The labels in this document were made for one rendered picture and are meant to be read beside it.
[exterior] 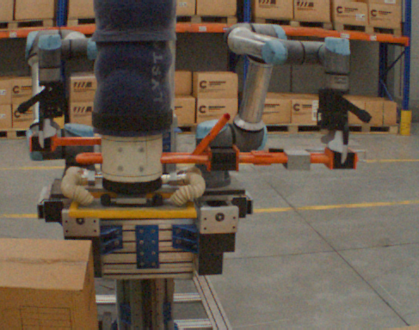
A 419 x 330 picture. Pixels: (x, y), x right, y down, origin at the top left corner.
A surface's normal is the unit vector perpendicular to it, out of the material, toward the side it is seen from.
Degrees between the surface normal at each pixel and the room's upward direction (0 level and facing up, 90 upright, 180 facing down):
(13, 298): 90
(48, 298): 90
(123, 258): 90
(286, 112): 91
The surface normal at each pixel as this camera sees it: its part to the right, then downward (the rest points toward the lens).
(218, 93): 0.18, 0.26
